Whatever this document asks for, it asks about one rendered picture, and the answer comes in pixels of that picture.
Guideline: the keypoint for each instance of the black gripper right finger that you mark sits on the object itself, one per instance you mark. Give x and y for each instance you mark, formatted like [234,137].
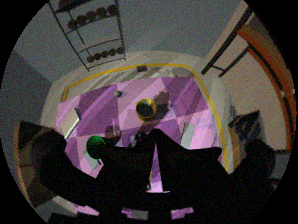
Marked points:
[172,158]

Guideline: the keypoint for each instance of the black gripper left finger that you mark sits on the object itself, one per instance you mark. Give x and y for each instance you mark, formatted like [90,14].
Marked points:
[138,158]

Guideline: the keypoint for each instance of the yellow open cylinder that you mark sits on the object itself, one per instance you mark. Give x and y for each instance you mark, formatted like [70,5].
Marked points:
[146,109]

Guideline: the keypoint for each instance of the green cup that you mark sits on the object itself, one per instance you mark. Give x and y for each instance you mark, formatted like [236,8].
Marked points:
[95,141]

